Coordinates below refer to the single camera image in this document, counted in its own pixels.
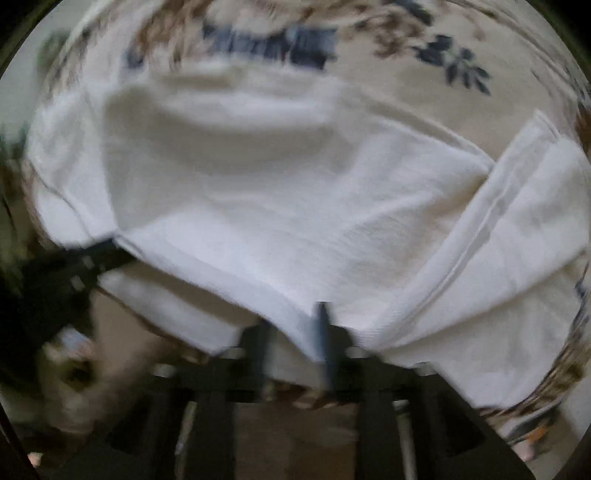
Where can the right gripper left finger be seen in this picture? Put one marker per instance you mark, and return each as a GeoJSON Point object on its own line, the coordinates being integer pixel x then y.
{"type": "Point", "coordinates": [193, 434]}

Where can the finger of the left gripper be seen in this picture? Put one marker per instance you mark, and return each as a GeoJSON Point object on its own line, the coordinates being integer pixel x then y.
{"type": "Point", "coordinates": [60, 281]}

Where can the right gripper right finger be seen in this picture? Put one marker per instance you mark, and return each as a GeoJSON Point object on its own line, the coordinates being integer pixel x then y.
{"type": "Point", "coordinates": [410, 416]}

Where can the floral bed quilt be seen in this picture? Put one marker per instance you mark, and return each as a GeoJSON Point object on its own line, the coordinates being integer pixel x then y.
{"type": "Point", "coordinates": [480, 69]}

